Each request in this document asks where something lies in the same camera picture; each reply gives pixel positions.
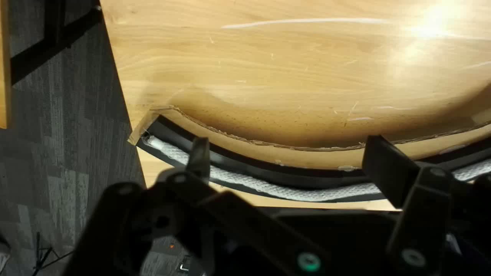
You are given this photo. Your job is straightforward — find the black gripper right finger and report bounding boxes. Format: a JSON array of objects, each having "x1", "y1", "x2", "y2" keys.
[{"x1": 362, "y1": 133, "x2": 491, "y2": 276}]

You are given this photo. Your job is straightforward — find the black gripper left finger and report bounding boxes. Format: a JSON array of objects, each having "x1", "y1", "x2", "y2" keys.
[{"x1": 66, "y1": 135, "x2": 331, "y2": 276}]

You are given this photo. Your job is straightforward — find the black curved channel track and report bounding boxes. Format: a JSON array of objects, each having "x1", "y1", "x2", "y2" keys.
[{"x1": 136, "y1": 113, "x2": 491, "y2": 207}]

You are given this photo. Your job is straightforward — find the plain wooden table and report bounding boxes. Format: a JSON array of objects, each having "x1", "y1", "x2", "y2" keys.
[{"x1": 0, "y1": 0, "x2": 12, "y2": 130}]

